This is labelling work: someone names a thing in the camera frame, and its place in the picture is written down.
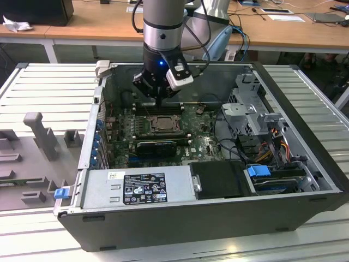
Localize grey parts rack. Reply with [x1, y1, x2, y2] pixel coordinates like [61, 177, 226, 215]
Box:
[0, 111, 84, 212]

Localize black RAM stick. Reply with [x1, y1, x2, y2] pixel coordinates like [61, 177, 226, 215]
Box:
[135, 130, 189, 145]

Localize black graphics card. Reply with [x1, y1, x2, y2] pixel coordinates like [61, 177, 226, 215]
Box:
[136, 140, 177, 158]

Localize crumpled white paper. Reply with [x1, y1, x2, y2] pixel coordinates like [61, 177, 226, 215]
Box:
[2, 15, 33, 33]

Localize seated person's legs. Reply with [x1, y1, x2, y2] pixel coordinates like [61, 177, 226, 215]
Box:
[299, 53, 339, 72]

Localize metal CPU socket cover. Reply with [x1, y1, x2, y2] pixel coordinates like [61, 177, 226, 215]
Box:
[149, 115, 183, 133]

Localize pale blue teach pendant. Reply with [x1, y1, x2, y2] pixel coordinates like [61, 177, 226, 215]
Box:
[201, 26, 234, 61]

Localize thin metal locking lever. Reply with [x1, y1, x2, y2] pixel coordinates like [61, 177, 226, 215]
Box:
[148, 114, 182, 120]
[151, 127, 185, 135]

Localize yellow red black wire bundle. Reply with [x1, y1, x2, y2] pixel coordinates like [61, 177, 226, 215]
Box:
[256, 130, 290, 162]

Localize black box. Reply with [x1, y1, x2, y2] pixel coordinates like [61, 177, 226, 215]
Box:
[0, 0, 74, 27]

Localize black plastic shroud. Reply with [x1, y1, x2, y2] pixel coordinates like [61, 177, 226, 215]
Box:
[189, 160, 253, 200]

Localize blue cable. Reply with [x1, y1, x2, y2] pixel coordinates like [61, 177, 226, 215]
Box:
[231, 26, 249, 61]

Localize white paper sheet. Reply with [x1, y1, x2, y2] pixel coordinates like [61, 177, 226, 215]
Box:
[267, 13, 305, 22]

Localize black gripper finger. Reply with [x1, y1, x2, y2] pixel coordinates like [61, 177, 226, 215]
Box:
[159, 86, 180, 109]
[133, 72, 160, 109]

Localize hard disk in blue carrier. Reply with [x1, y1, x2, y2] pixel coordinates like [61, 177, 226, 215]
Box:
[246, 163, 300, 196]

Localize black open PC case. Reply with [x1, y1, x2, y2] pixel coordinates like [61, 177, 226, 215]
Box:
[53, 60, 346, 253]

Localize CPU socket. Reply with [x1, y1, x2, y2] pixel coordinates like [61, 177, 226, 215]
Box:
[147, 114, 185, 134]

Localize dark grey pad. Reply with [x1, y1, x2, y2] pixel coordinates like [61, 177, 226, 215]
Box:
[305, 12, 345, 25]

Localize grey case latch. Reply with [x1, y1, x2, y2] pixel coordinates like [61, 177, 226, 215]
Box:
[95, 60, 111, 80]

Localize grey metal disk bay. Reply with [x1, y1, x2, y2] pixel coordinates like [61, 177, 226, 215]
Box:
[220, 73, 291, 139]

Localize grey power supply unit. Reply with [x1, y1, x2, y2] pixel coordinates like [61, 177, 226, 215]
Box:
[80, 165, 197, 210]

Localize green motherboard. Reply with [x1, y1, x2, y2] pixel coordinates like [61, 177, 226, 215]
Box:
[109, 105, 228, 169]

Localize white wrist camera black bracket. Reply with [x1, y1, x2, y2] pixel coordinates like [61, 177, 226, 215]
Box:
[165, 53, 195, 91]

